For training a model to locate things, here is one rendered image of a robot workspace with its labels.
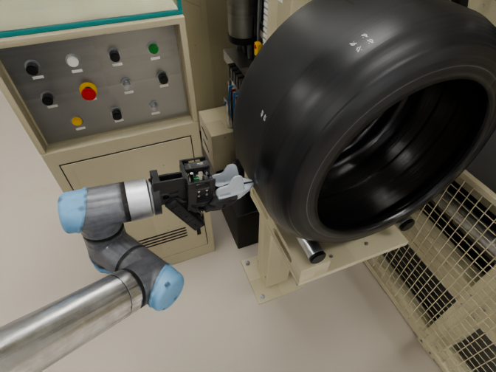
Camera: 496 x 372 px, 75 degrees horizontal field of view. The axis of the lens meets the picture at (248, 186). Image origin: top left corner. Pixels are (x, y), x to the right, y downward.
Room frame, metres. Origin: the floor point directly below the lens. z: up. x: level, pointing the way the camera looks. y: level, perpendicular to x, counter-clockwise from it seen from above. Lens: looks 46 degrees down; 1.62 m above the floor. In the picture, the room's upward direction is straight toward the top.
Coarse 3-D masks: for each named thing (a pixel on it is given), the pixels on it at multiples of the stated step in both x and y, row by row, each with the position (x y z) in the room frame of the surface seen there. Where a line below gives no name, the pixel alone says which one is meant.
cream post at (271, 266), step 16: (272, 0) 0.89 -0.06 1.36; (288, 0) 0.81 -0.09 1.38; (304, 0) 0.81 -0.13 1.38; (272, 16) 0.88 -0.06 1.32; (288, 16) 0.80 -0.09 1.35; (272, 32) 0.88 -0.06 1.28; (272, 240) 0.80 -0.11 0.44; (272, 256) 0.80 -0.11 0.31; (272, 272) 0.81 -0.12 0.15; (288, 272) 0.84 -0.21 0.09
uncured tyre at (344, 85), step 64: (320, 0) 0.65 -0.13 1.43; (384, 0) 0.59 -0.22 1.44; (448, 0) 0.61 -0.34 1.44; (256, 64) 0.60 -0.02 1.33; (320, 64) 0.49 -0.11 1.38; (384, 64) 0.46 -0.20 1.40; (448, 64) 0.48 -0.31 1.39; (256, 128) 0.50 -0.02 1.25; (320, 128) 0.42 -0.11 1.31; (384, 128) 0.79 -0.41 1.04; (448, 128) 0.68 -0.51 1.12; (256, 192) 0.49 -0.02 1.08; (320, 192) 0.65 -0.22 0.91; (384, 192) 0.63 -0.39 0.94
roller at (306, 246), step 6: (300, 240) 0.48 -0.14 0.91; (306, 240) 0.48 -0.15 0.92; (300, 246) 0.48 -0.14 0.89; (306, 246) 0.46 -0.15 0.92; (312, 246) 0.46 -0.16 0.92; (318, 246) 0.46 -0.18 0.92; (306, 252) 0.45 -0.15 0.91; (312, 252) 0.44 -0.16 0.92; (318, 252) 0.44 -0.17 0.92; (324, 252) 0.44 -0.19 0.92; (312, 258) 0.43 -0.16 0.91; (318, 258) 0.43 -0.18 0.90
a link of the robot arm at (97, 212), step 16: (80, 192) 0.38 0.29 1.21; (96, 192) 0.38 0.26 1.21; (112, 192) 0.38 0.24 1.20; (64, 208) 0.34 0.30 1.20; (80, 208) 0.35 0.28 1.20; (96, 208) 0.35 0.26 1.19; (112, 208) 0.36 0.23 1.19; (128, 208) 0.41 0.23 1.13; (64, 224) 0.33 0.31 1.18; (80, 224) 0.33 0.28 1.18; (96, 224) 0.34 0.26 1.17; (112, 224) 0.35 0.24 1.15
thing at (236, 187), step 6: (234, 180) 0.45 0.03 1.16; (240, 180) 0.46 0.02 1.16; (222, 186) 0.44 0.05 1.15; (228, 186) 0.44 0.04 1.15; (234, 186) 0.45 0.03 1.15; (240, 186) 0.46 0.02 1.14; (246, 186) 0.47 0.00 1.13; (252, 186) 0.48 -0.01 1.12; (216, 192) 0.44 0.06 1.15; (222, 192) 0.44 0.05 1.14; (228, 192) 0.44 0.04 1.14; (234, 192) 0.45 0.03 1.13; (240, 192) 0.45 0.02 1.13; (246, 192) 0.46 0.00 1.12; (222, 198) 0.43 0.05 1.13
